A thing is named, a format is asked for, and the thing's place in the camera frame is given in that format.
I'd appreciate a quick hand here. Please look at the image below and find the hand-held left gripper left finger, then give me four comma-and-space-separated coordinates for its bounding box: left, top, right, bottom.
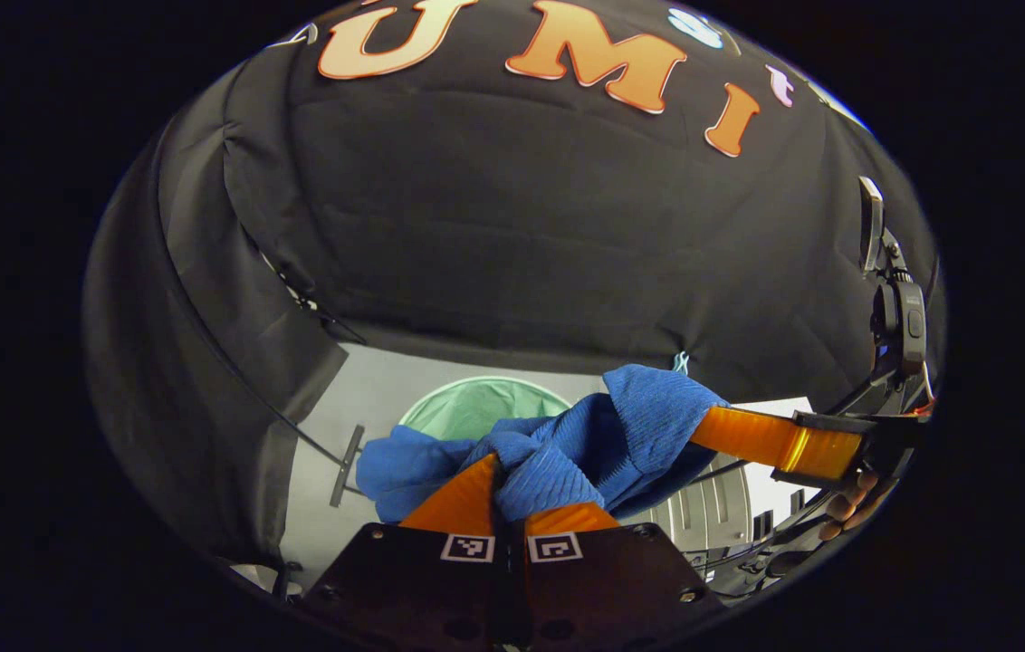
304, 453, 513, 648

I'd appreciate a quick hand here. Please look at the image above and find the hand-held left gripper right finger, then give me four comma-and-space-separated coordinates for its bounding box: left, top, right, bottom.
526, 503, 727, 648

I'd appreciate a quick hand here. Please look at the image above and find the blue corduroy jacket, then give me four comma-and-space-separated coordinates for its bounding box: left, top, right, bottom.
356, 364, 731, 526

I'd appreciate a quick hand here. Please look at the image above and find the green laundry hamper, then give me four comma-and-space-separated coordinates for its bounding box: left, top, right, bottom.
398, 376, 573, 445

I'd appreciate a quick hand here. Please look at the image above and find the grey ribbed appliance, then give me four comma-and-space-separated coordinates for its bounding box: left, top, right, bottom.
635, 453, 753, 555

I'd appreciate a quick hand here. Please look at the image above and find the black backdrop cloth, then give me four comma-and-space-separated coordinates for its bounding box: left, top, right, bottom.
82, 0, 946, 567

